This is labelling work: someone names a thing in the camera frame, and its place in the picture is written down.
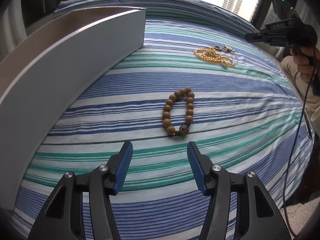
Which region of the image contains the brown wooden bead bracelet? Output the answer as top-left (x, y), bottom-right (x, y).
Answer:
top-left (162, 87), bottom-right (196, 138)

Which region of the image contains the striped bed sheet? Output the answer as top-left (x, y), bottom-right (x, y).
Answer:
top-left (8, 0), bottom-right (314, 239)

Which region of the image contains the gold bead necklace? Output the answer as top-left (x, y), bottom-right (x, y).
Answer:
top-left (194, 48), bottom-right (236, 68)

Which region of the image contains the right hand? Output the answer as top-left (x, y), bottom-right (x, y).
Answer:
top-left (290, 47), bottom-right (319, 83)

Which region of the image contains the window frame right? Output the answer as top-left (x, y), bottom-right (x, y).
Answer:
top-left (250, 0), bottom-right (271, 29)

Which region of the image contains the silver square charm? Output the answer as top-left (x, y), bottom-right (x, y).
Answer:
top-left (222, 45), bottom-right (235, 54)

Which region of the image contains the grey cardboard box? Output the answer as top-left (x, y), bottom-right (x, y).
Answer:
top-left (1, 7), bottom-right (146, 210)

